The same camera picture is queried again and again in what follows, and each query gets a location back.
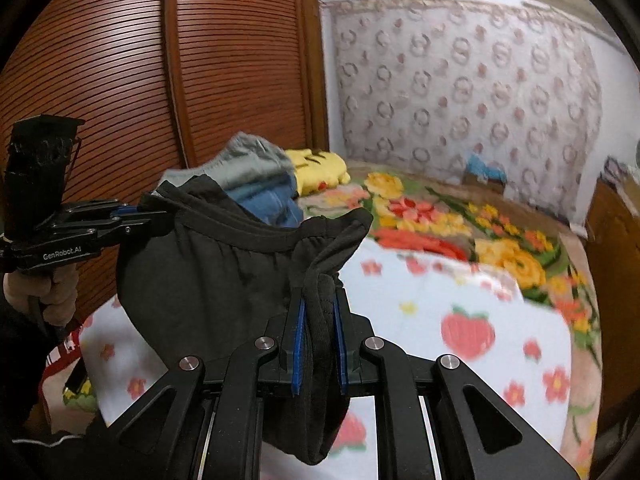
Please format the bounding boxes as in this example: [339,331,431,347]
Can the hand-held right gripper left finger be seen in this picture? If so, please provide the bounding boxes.
[97,299,307,480]

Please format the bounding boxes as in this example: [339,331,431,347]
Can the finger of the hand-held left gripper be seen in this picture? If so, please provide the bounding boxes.
[56,199,152,220]
[94,211,174,242]

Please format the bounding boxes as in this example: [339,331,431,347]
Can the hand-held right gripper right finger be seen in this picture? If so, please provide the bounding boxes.
[334,291,583,480]

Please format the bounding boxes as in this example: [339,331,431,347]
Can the black pants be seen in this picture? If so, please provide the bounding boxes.
[116,174,375,467]

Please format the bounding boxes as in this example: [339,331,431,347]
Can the person's left hand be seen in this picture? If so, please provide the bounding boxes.
[2,269,79,327]

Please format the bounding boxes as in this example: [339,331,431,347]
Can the white flower print sheet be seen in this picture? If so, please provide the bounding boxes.
[79,246,574,480]

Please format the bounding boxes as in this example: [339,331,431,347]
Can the grey folded garment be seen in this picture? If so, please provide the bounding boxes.
[164,131,294,196]

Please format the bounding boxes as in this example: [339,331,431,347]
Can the light blue folded jeans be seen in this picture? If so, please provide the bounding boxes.
[226,174,297,212]

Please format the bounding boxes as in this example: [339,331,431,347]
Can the person's black clothing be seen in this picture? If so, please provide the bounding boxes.
[0,300,128,480]

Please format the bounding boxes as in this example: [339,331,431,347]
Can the yellow plush toy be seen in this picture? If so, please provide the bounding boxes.
[284,147,352,197]

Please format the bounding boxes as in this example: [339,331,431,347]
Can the wooden slatted wardrobe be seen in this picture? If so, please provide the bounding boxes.
[0,0,332,313]

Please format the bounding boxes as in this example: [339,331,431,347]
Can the blue toy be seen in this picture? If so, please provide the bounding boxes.
[464,152,509,184]

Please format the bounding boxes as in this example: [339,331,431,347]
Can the wooden cabinet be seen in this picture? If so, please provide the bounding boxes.
[581,179,640,443]

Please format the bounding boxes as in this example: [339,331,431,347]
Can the red strap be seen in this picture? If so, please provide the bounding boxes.
[42,327,85,369]

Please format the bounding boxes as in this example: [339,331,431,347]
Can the patterned lace wall cloth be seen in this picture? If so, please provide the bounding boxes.
[324,0,604,223]

